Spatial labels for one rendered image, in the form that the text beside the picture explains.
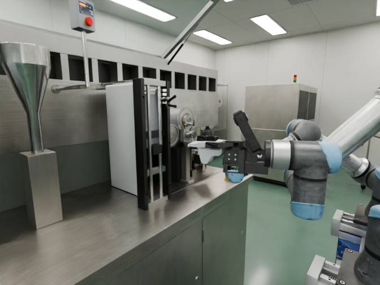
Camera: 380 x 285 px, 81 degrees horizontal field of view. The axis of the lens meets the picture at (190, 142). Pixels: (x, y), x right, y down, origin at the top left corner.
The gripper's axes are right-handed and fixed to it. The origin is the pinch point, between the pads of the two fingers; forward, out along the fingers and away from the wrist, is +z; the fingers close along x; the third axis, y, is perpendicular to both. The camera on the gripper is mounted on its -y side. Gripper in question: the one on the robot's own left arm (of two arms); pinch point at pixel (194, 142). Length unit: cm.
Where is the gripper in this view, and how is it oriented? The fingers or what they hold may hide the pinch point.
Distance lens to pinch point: 62.6
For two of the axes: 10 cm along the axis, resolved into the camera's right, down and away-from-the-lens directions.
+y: -0.3, 10.0, 0.4
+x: 2.6, -0.3, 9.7
